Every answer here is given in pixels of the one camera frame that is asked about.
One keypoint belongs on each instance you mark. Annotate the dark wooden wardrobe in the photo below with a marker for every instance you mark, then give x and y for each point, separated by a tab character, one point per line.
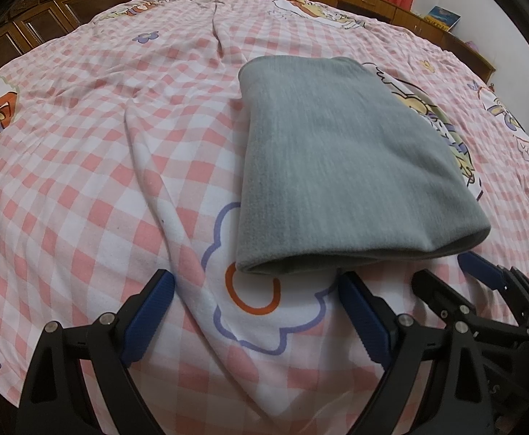
33	13

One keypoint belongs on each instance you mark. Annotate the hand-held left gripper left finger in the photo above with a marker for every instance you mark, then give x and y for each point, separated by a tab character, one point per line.
149	315

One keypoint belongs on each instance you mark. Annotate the grey pants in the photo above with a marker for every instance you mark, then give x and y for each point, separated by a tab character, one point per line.
337	158

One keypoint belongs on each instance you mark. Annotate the pink checked printed blanket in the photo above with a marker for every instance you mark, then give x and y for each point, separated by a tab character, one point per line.
110	167

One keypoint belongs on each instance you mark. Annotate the blue book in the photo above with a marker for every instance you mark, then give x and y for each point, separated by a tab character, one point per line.
443	17

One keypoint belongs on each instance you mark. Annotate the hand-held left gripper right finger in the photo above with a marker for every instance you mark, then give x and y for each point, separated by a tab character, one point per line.
366	317

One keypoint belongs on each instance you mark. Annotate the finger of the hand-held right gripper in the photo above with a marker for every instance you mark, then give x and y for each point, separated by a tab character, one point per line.
477	268
436	292

